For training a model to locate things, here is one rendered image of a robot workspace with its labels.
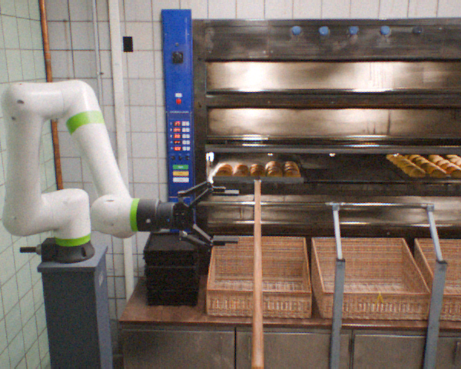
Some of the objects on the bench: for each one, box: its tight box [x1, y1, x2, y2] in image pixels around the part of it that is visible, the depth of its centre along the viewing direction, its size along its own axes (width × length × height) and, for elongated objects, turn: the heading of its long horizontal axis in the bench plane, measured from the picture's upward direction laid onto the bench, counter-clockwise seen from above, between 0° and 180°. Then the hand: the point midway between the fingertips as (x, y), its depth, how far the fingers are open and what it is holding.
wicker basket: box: [311, 237, 432, 320], centre depth 275 cm, size 49×56×28 cm
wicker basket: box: [205, 235, 313, 319], centre depth 277 cm, size 49×56×28 cm
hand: (234, 217), depth 134 cm, fingers open, 13 cm apart
